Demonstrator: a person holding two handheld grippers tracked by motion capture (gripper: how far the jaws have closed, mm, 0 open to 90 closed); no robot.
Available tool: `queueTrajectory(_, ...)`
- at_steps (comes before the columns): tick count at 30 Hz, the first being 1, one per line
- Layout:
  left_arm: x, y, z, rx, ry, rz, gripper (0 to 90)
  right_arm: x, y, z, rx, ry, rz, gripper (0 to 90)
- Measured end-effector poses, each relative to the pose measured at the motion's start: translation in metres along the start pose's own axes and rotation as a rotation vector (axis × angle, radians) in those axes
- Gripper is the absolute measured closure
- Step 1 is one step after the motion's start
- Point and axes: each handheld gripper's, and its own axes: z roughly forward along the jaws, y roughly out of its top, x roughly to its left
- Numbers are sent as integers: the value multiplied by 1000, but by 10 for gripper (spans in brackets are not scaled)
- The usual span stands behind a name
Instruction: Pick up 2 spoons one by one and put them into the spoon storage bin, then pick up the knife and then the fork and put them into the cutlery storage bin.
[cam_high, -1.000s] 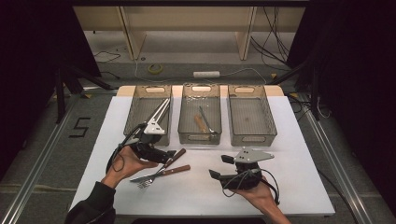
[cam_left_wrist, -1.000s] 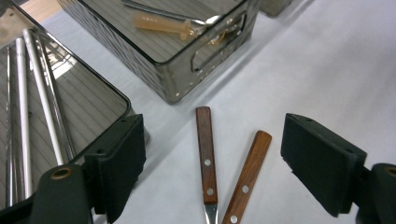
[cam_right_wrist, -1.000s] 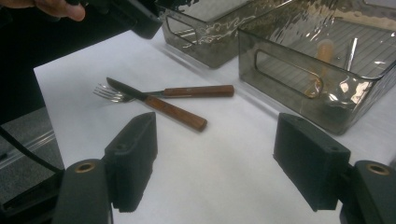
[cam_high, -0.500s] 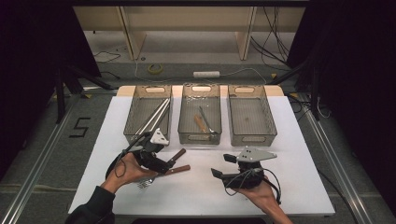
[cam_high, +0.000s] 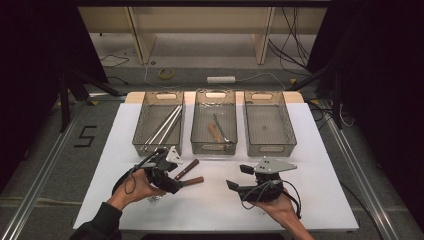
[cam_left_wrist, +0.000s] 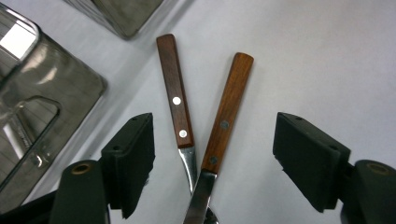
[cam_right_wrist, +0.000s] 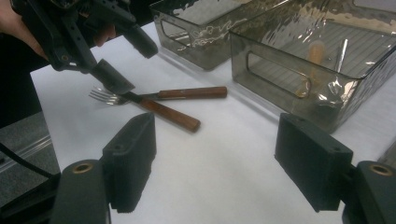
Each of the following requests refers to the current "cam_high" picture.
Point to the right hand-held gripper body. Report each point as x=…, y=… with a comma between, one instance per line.
x=266, y=186

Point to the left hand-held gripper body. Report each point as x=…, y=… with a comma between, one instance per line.
x=158, y=170

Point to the smoked clear plastic bin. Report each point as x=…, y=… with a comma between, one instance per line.
x=203, y=116
x=146, y=120
x=268, y=126

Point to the metal spoon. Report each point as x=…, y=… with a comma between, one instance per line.
x=220, y=128

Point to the person's left hand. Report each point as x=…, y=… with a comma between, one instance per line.
x=136, y=188

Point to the person's right hand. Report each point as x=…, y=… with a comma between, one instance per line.
x=283, y=210

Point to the white power strip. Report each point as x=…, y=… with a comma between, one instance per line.
x=220, y=79

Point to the yellow tape roll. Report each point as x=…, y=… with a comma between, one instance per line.
x=160, y=74

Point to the short silver metal bar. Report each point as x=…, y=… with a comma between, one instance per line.
x=100, y=95

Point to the black metal stand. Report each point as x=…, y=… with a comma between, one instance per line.
x=64, y=100
x=337, y=100

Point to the beige wooden shelf unit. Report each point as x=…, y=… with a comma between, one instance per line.
x=140, y=33

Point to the black curtain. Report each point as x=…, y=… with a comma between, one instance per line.
x=383, y=66
x=30, y=66

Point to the black overhead bar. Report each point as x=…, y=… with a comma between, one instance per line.
x=200, y=3

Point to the metal floor rail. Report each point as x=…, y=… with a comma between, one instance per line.
x=359, y=175
x=41, y=175

